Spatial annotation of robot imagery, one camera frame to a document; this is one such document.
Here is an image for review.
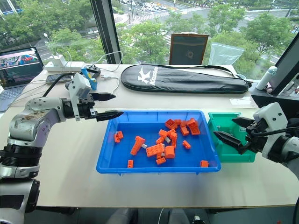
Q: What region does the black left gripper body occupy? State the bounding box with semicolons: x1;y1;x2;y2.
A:
78;95;98;120

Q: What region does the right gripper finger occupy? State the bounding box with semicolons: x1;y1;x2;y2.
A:
231;117;255;128
213;130;250;155

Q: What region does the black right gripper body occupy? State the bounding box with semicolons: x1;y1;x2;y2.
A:
244;118;267;154

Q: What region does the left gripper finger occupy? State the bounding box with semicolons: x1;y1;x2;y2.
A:
90;92;117;102
95;110;125;122

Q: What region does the green plastic bin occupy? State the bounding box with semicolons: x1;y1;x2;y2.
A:
207;112;256;163

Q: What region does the clear plastic sheet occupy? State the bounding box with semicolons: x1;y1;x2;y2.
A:
228;96;256;109

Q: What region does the blue hand tool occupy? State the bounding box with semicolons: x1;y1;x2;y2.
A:
80;68;98;91

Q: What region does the black plug adapter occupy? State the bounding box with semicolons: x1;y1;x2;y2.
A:
87;65;101;78

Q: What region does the blue plastic tray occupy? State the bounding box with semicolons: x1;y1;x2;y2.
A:
96;110;222;176

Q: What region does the black monitor base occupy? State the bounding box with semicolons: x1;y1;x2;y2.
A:
250;87;299;120

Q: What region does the smartphone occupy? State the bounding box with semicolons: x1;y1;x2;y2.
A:
45;74;73;84

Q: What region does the white power strip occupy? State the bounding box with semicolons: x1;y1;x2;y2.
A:
44;61;85;72

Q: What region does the white bottle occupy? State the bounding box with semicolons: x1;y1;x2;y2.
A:
255;66;278;91

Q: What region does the white charger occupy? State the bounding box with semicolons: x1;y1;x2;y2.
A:
49;54;65;66

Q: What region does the rounded orange building block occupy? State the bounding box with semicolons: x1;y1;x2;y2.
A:
164;145;176;159

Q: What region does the black racket bag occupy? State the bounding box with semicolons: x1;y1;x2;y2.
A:
120;63;249;94

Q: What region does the clear plastic bag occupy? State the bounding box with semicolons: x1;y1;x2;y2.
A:
208;42;244;68

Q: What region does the black monitor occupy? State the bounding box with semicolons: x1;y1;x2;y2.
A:
271;30;299;95

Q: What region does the grey laptop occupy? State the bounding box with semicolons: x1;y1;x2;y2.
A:
0;46;45;113

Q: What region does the brown framed board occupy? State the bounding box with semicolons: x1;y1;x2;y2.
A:
168;33;209;66

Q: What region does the white cable with plug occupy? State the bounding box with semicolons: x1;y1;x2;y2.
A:
100;74;121;94

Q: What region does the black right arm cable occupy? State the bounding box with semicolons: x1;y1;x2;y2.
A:
250;126;299;139

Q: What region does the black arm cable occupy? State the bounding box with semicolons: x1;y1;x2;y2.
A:
42;73;77;98
250;126;299;139

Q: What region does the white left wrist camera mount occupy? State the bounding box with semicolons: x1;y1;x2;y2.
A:
68;72;92;122

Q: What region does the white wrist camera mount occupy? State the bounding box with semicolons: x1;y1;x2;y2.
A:
253;102;289;141
68;72;92;122

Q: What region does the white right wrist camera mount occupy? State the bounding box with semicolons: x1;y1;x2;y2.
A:
253;102;289;141

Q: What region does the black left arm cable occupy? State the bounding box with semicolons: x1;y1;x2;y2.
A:
42;73;77;98

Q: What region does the white charging cable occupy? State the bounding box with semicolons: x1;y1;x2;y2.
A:
64;50;124;71

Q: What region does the black window frame pillar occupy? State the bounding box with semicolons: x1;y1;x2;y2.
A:
90;0;118;64

